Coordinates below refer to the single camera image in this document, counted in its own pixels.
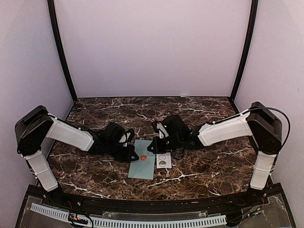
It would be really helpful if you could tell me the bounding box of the white sticker sheet with seals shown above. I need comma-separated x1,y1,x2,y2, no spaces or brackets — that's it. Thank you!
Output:
156,152,172,169

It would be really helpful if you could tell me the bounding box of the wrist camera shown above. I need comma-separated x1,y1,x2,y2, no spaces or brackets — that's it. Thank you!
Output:
104,122,135,143
152,114,190,139

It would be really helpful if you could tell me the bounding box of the black frame post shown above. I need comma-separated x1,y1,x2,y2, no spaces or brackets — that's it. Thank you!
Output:
47,0,78,103
229,0,258,103

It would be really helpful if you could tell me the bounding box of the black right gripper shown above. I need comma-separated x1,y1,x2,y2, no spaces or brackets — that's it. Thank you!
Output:
147,134,182,154

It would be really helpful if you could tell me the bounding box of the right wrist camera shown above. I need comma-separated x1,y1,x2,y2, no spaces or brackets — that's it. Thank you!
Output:
152,114,190,139

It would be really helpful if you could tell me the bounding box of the white-sleeved left robot arm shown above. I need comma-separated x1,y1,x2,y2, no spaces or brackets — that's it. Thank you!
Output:
14,105,95,192

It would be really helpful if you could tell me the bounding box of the right black frame post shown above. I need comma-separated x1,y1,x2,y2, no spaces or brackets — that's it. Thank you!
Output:
229,0,258,103

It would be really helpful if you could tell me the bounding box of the white-sleeved right robot arm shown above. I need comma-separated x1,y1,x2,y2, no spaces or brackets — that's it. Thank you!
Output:
190,102,283,190

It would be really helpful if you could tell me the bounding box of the black front rail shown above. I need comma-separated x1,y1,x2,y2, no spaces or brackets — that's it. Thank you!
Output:
24,183,285,214

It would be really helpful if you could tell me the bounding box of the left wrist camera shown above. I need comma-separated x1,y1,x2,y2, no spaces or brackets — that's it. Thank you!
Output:
104,122,135,143

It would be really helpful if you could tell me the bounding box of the blue-grey envelope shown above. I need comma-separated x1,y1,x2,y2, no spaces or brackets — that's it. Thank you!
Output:
128,140,155,180

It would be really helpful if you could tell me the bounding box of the red round seal sticker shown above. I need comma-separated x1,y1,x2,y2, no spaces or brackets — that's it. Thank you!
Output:
140,155,147,161

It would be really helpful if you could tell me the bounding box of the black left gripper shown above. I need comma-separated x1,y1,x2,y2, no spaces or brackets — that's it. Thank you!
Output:
105,141,139,162

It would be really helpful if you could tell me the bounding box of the white-sleeved robot arm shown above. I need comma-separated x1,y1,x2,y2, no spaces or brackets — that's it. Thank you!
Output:
14,105,95,192
190,102,283,190

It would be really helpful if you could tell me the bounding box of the left black frame post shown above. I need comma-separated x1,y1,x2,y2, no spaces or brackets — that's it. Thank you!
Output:
47,0,78,103

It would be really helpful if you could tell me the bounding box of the white slotted cable duct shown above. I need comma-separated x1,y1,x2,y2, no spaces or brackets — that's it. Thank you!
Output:
30,203,227,228

